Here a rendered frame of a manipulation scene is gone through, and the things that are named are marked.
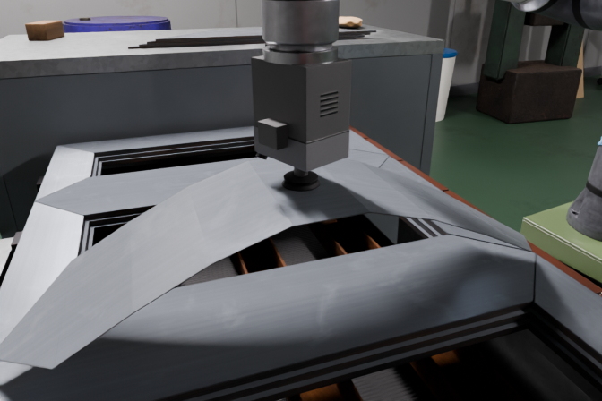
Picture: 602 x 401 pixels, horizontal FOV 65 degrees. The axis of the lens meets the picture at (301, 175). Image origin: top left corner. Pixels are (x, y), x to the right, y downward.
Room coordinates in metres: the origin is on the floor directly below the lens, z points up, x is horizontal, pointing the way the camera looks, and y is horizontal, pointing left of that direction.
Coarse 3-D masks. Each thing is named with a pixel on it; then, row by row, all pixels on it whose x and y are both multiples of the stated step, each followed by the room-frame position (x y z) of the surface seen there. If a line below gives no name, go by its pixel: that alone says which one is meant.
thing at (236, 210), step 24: (240, 168) 0.54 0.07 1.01; (192, 192) 0.51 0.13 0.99; (216, 192) 0.49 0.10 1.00; (240, 192) 0.48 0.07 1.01; (264, 192) 0.46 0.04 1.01; (216, 216) 0.44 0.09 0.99; (240, 216) 0.43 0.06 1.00; (264, 216) 0.41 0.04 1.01; (216, 240) 0.39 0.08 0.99; (240, 240) 0.38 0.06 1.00
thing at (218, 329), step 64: (384, 256) 0.60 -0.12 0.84; (448, 256) 0.60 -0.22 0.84; (512, 256) 0.60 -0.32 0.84; (128, 320) 0.45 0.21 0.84; (192, 320) 0.45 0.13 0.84; (256, 320) 0.45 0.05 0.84; (320, 320) 0.45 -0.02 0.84; (384, 320) 0.45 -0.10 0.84; (448, 320) 0.45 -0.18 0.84; (512, 320) 0.47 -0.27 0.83; (0, 384) 0.36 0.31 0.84; (64, 384) 0.36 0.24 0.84; (128, 384) 0.36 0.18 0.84; (192, 384) 0.36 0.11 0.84; (256, 384) 0.37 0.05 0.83; (320, 384) 0.38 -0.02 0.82
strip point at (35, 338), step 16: (64, 272) 0.46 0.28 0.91; (48, 288) 0.44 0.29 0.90; (64, 288) 0.43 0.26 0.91; (48, 304) 0.41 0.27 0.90; (64, 304) 0.40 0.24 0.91; (32, 320) 0.40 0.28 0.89; (48, 320) 0.38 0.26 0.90; (16, 336) 0.38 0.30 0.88; (32, 336) 0.37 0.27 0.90; (48, 336) 0.36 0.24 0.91; (0, 352) 0.37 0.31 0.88; (16, 352) 0.36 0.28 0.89; (32, 352) 0.35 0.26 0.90; (48, 352) 0.33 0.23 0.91; (48, 368) 0.31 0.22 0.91
